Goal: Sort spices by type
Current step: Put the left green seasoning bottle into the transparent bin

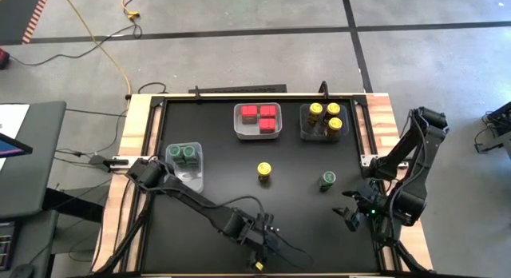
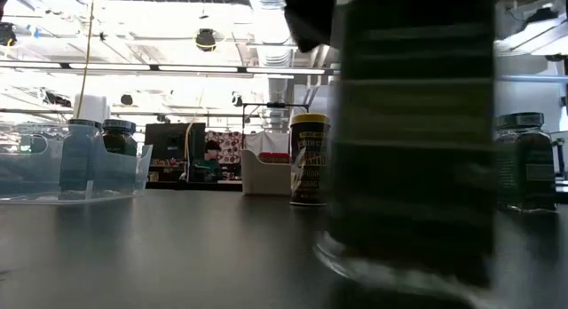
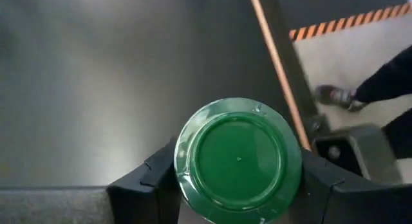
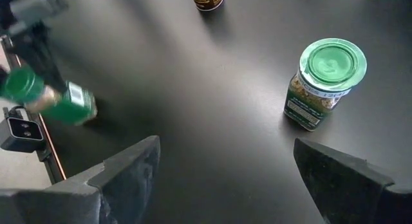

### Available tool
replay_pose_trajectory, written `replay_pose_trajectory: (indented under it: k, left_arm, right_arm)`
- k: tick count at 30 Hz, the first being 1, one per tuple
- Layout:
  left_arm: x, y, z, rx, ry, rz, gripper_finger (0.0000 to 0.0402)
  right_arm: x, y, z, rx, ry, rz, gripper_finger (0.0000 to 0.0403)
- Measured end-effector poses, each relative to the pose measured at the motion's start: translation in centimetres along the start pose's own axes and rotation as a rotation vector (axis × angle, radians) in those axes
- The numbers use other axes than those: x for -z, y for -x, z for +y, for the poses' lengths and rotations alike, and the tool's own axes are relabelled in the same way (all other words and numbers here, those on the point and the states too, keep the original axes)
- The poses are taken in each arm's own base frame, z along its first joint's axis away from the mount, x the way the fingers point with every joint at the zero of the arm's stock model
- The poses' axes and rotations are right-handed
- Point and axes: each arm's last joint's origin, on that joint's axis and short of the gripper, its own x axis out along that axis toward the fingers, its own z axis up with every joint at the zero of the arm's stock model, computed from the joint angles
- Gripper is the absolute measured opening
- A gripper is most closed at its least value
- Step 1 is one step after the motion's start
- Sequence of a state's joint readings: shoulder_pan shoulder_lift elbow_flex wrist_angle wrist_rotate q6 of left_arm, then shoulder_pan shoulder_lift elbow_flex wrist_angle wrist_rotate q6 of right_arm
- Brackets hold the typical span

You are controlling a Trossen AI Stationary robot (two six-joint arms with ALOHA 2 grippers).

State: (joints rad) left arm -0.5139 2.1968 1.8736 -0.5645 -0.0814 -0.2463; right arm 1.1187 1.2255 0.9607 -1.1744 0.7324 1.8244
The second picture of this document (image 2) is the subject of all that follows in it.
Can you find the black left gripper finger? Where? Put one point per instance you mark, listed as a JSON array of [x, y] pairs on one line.
[[310, 20]]

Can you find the black overhead camera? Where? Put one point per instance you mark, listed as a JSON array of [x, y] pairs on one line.
[[205, 39], [6, 34]]

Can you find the clear plastic storage bin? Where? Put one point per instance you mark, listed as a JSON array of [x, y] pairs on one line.
[[26, 180]]

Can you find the white column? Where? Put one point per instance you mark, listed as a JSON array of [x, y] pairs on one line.
[[91, 107]]

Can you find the long ceiling light strip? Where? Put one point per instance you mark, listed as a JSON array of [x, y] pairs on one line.
[[111, 67]]

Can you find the green lid oregano spice jar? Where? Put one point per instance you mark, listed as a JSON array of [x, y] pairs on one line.
[[82, 158], [412, 167], [526, 167], [119, 142]]

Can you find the black monitor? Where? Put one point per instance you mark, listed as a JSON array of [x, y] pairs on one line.
[[171, 140]]

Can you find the yellow lid dark spice jar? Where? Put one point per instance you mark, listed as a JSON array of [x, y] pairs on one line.
[[309, 167]]

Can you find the white plastic storage bin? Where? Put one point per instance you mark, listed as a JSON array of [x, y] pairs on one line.
[[262, 178]]

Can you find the red white patterned cloth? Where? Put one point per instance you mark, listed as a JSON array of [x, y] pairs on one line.
[[231, 144]]

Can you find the silver ventilation duct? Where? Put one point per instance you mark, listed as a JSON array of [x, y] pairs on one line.
[[278, 89]]

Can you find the black hanging equipment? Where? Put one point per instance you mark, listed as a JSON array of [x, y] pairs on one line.
[[126, 99], [57, 99], [237, 100]]

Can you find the person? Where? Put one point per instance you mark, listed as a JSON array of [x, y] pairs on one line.
[[208, 167]]

